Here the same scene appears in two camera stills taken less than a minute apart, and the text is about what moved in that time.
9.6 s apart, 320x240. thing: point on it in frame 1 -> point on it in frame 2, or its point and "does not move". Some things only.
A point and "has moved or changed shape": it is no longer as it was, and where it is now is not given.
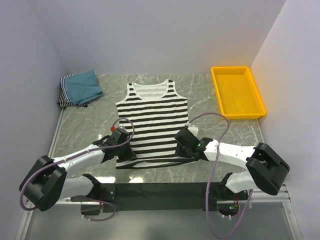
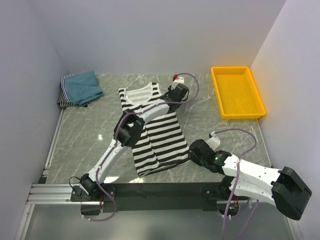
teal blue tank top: (82, 87) does not move
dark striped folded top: (63, 102) does not move
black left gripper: (130, 155) -> (170, 90)
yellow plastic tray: (237, 94) does not move
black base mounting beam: (150, 196) does not move
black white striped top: (152, 118) has moved or changed shape
